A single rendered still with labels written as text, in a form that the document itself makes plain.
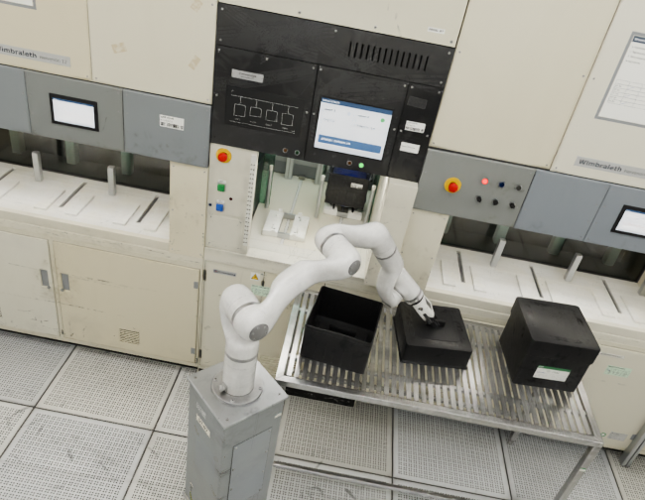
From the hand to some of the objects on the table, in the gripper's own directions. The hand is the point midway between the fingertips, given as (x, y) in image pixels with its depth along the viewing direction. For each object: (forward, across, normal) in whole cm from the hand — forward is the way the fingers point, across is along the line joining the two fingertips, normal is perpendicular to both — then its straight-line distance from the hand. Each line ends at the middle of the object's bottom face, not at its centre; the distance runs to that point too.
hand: (433, 319), depth 248 cm
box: (+44, +7, +25) cm, 51 cm away
